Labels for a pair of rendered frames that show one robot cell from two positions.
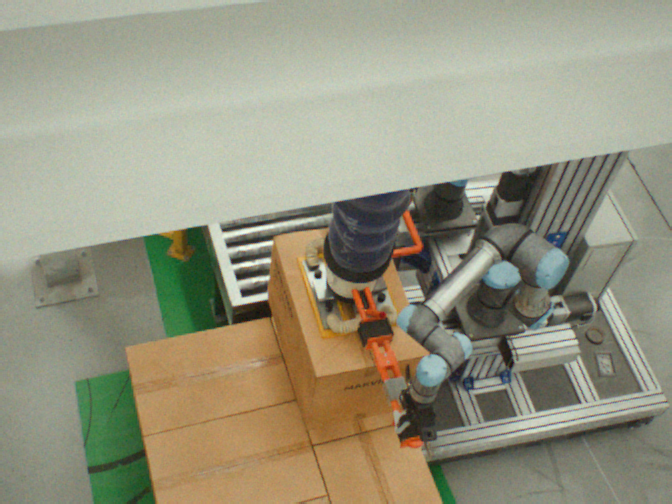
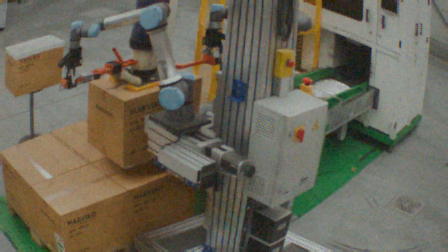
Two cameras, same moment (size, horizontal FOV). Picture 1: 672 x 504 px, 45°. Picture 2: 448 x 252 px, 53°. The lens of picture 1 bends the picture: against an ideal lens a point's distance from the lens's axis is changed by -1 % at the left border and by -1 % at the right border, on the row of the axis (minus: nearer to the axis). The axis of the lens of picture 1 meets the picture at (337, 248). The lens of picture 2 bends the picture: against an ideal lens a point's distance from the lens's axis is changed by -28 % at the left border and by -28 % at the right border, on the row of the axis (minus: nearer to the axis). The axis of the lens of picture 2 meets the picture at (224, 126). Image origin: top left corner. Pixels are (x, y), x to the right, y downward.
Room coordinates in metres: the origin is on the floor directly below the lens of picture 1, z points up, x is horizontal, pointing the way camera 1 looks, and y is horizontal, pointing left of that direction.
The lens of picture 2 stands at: (0.72, -3.15, 2.19)
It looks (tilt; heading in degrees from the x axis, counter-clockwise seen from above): 23 degrees down; 64
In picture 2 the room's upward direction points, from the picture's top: 6 degrees clockwise
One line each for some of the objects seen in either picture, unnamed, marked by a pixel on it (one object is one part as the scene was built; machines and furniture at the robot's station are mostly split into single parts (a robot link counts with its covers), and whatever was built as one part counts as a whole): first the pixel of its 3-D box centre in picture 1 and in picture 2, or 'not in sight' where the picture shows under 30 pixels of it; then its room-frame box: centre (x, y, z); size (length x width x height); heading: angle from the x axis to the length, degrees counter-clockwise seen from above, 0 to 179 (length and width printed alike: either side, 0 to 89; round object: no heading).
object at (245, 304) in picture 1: (312, 290); not in sight; (2.02, 0.07, 0.58); 0.70 x 0.03 x 0.06; 116
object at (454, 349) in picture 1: (447, 349); (91, 30); (1.25, -0.35, 1.50); 0.11 x 0.11 x 0.08; 54
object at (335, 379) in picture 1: (341, 323); (139, 111); (1.69, -0.06, 0.88); 0.60 x 0.40 x 0.40; 24
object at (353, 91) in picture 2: not in sight; (335, 102); (3.51, 0.49, 0.60); 1.60 x 0.10 x 0.09; 26
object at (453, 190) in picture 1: (451, 176); not in sight; (2.21, -0.38, 1.20); 0.13 x 0.12 x 0.14; 71
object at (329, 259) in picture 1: (358, 249); (147, 40); (1.70, -0.07, 1.32); 0.23 x 0.23 x 0.04
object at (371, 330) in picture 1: (375, 332); (113, 67); (1.47, -0.17, 1.20); 0.10 x 0.08 x 0.06; 114
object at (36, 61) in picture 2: not in sight; (32, 64); (0.96, 1.45, 0.82); 0.60 x 0.40 x 0.40; 19
